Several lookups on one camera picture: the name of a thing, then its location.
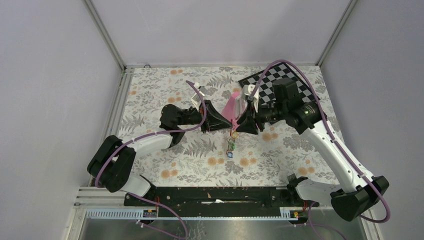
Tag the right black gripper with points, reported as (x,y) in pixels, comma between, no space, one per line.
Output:
(248,122)

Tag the pink transparent box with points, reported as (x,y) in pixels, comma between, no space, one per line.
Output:
(234,108)

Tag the red tag key bunch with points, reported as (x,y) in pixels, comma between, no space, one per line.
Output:
(230,140)

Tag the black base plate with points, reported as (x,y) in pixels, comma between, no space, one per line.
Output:
(223,202)

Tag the floral table mat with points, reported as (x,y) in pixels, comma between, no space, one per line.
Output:
(200,159)

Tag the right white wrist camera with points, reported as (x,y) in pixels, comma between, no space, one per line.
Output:
(250,94)

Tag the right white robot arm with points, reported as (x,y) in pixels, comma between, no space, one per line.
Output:
(357,190)

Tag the black white checkerboard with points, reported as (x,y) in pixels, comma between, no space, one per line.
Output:
(283,98)

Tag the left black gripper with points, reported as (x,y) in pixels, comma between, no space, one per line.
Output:
(214,120)

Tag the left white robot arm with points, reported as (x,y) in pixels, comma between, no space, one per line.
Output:
(112,164)

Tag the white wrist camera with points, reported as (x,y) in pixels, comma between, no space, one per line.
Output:
(250,94)
(196,98)

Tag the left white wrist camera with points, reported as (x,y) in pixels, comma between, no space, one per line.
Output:
(196,98)

